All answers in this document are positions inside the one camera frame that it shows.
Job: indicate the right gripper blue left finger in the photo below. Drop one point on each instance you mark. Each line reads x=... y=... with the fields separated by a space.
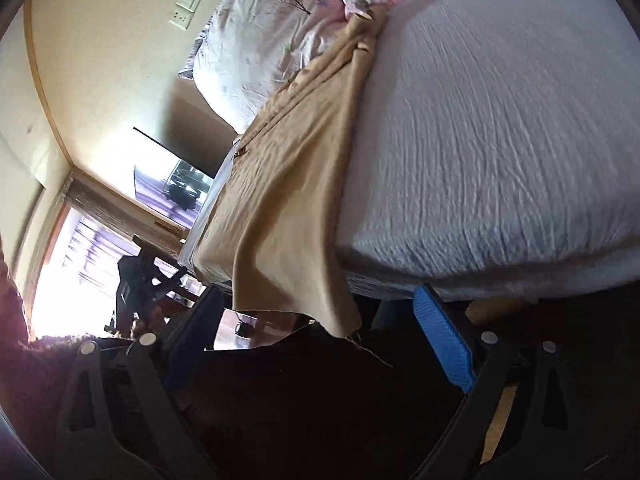
x=189 y=336

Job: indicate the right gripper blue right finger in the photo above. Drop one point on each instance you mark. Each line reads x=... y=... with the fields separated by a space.
x=452 y=351

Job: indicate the dark framed mirror panel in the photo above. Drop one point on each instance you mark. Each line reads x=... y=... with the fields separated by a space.
x=170 y=185

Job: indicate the brown window curtain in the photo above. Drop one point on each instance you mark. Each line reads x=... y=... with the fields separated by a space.
x=120 y=214

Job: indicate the grey-purple textured bed sheet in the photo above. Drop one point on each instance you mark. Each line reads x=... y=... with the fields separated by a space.
x=496 y=152

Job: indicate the white floral pillow with tree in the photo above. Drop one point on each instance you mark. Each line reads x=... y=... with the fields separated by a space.
x=248 y=49

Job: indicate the white wall switch and socket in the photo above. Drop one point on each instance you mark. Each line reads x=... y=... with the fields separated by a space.
x=184 y=10

